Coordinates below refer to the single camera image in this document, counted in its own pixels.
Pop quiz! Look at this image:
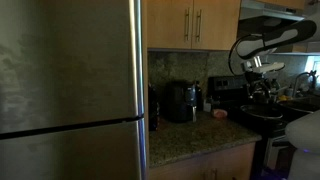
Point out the range hood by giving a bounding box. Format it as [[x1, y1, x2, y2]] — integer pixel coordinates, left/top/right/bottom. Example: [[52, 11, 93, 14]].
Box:
[[237, 0, 306, 38]]

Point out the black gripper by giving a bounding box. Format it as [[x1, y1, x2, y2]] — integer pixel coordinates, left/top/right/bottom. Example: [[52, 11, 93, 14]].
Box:
[[245, 71, 273, 103]]

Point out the stainless steel refrigerator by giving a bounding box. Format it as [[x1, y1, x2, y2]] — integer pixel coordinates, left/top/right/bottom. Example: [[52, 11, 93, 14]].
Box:
[[0, 0, 148, 180]]

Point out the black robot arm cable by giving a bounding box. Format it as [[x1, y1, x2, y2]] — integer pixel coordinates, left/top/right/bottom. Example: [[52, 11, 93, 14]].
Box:
[[228, 34, 255, 77]]

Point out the bright window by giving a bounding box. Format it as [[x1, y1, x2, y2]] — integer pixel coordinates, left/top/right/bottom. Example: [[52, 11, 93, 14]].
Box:
[[304, 54, 320, 80]]

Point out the black frying pan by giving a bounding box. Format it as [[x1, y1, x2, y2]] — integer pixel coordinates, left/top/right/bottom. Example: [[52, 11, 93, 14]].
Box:
[[239, 103, 284, 121]]

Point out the small pink object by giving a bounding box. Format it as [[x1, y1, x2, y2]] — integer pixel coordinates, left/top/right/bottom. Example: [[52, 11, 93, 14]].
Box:
[[211, 108, 229, 120]]

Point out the metal sink faucet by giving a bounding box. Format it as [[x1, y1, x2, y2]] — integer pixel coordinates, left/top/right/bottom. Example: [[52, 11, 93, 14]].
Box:
[[292, 70, 317, 98]]

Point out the tall dark bottle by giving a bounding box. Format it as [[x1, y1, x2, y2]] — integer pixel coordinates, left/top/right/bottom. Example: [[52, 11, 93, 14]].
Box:
[[194, 80, 204, 112]]

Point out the kitchen sink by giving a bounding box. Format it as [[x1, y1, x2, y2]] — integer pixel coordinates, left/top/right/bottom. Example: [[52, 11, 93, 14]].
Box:
[[277, 94, 320, 115]]

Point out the metal cabinet door handle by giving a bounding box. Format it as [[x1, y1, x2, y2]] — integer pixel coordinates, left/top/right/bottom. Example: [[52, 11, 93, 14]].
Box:
[[195, 8, 203, 43], [183, 7, 191, 42]]

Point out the black electric stove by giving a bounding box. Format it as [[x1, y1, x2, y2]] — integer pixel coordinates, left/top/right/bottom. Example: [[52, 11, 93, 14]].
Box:
[[207, 75, 294, 180]]

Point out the wooden lower cabinet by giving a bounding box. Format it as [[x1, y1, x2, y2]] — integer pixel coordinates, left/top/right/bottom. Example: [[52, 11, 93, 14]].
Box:
[[148, 141, 258, 180]]

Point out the wooden upper cabinet door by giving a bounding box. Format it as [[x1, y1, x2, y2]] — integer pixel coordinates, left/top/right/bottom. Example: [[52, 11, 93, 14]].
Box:
[[192, 0, 242, 51], [147, 0, 194, 50]]

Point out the small light-capped bottle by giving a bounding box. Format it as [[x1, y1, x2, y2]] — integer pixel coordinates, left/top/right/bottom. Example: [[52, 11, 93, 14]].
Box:
[[202, 97, 213, 113]]

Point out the black air fryer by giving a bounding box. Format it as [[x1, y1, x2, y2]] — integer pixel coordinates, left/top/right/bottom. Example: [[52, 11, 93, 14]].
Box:
[[163, 80, 198, 124]]

